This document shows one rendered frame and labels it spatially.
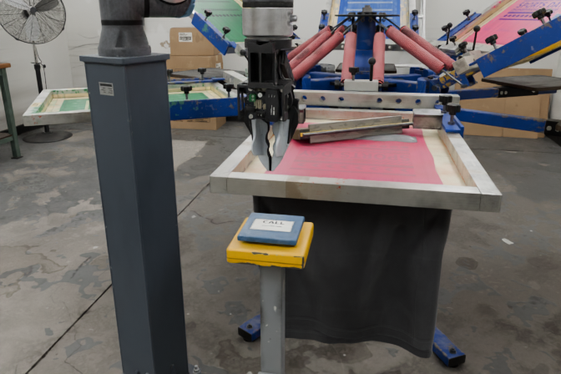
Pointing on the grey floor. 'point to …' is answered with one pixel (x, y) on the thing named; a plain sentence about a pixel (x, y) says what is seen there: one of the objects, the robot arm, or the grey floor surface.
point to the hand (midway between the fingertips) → (271, 162)
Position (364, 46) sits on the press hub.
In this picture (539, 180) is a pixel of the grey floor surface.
